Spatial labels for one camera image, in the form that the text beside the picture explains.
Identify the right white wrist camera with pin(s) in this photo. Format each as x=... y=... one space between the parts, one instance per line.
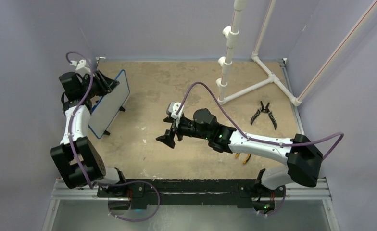
x=175 y=110

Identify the yellow handled pliers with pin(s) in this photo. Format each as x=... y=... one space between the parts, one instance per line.
x=244 y=157

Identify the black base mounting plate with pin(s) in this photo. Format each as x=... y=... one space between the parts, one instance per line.
x=241 y=193

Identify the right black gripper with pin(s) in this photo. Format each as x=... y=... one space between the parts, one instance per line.
x=168 y=138

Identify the aluminium rail frame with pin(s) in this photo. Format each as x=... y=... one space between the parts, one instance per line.
x=90 y=104

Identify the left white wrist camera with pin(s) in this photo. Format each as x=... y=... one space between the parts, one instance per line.
x=82 y=67

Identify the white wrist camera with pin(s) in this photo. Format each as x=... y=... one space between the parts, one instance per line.
x=82 y=67
x=175 y=110

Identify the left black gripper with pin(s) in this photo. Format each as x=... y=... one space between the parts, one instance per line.
x=106 y=85

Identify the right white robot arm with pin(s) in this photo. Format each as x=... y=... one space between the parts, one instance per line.
x=299 y=162

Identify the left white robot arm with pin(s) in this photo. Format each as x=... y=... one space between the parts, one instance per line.
x=76 y=159

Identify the black handled pliers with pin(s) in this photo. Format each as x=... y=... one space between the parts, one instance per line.
x=264 y=109

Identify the blue framed whiteboard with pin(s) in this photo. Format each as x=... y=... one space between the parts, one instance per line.
x=108 y=106

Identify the white pipe with red stripe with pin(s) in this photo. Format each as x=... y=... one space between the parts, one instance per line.
x=363 y=19

